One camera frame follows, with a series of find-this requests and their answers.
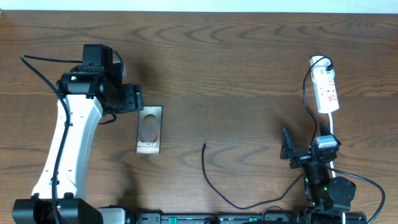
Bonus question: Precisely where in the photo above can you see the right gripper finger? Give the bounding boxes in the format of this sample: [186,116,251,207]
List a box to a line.
[319,123,341,145]
[280,128,294,160]

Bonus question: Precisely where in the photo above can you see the black charger cable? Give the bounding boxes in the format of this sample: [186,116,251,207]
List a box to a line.
[201,56,334,210]

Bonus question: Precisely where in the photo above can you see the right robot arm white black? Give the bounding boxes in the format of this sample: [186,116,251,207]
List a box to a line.
[280,124,366,223]

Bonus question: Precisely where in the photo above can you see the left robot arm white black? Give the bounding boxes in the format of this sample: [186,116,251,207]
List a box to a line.
[12,44,144,223]

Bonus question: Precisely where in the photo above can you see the white power strip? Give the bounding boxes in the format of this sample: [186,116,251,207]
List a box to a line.
[310,55,339,114]

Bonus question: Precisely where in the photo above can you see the white power strip cord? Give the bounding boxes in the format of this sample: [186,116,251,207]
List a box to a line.
[328,112,346,224]

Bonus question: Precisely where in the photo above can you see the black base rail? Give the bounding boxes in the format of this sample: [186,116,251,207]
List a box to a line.
[99,206,368,224]

